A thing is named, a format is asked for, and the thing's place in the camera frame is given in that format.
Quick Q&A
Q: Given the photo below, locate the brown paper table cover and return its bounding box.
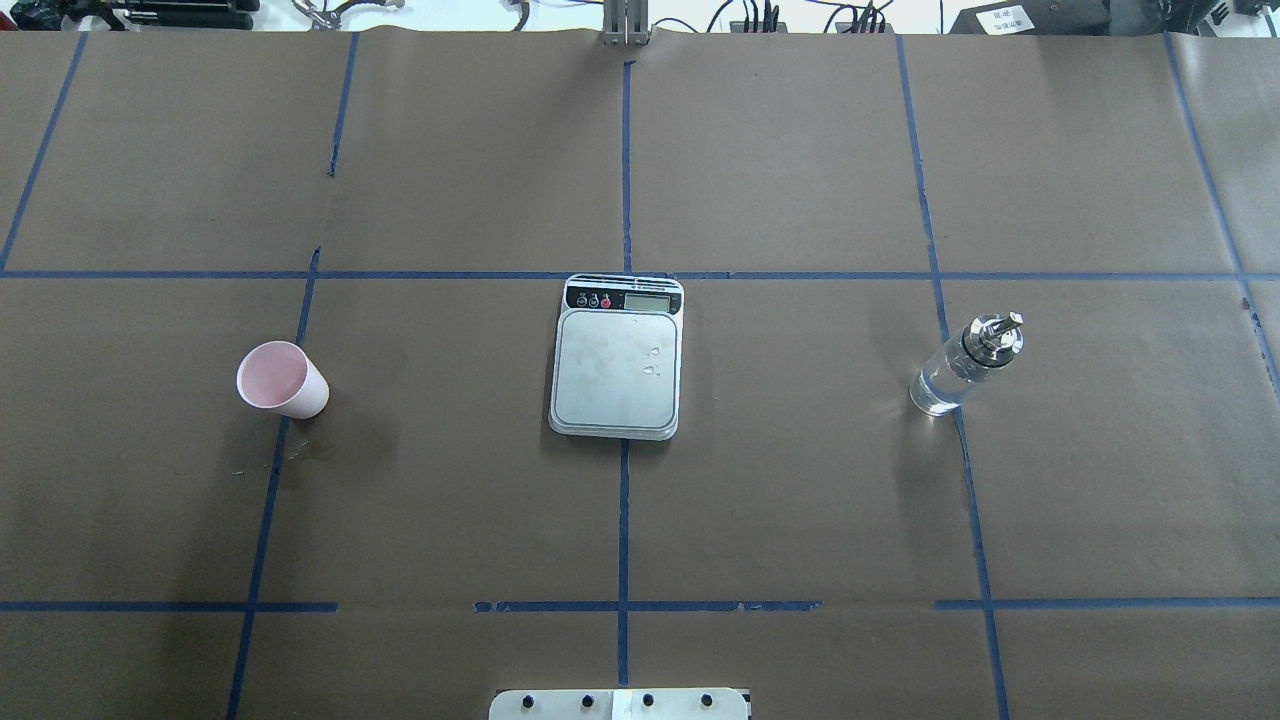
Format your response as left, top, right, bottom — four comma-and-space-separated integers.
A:
3, 28, 1277, 719

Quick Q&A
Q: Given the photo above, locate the silver digital kitchen scale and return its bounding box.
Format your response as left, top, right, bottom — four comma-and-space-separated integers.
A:
548, 273, 685, 442

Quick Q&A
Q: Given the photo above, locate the aluminium profile post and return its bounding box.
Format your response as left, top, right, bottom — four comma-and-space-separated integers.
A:
602, 0, 652, 47

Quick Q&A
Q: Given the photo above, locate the clear glass sauce bottle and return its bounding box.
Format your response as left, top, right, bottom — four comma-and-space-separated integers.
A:
909, 313, 1025, 416

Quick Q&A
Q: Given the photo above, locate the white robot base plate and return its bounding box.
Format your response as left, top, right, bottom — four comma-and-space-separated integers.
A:
488, 687, 753, 719

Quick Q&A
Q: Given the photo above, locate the black box with label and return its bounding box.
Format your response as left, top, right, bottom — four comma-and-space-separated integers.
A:
946, 1, 1111, 36

